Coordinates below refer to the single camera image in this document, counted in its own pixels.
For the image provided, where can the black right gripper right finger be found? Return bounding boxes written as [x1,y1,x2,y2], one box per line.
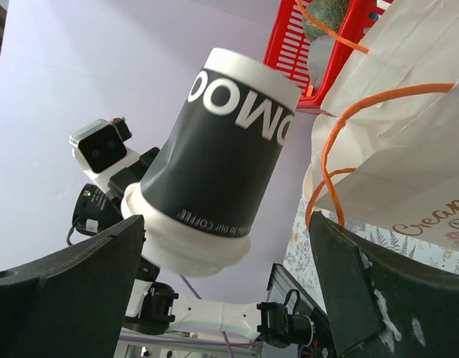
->
[309,212,459,357]

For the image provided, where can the green round melon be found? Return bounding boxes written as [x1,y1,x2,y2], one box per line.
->
[303,0,350,42]

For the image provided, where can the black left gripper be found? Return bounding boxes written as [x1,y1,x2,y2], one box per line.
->
[68,147,159,236]

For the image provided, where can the kraft paper bag orange handles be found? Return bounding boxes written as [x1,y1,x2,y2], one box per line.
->
[303,0,459,257]

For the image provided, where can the dark paper coffee cup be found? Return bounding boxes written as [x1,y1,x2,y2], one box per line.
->
[140,48,301,238]

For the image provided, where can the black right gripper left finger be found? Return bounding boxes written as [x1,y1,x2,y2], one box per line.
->
[0,216,144,357]

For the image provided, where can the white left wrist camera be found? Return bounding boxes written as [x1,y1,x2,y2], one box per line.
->
[69,117,139,193]

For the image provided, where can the red plastic shopping basket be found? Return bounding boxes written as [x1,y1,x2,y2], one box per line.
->
[264,0,391,113]

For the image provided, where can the grey pouch package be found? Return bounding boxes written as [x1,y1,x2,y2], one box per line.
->
[307,35,335,90]

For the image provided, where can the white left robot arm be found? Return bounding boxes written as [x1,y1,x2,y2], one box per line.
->
[72,148,335,356]

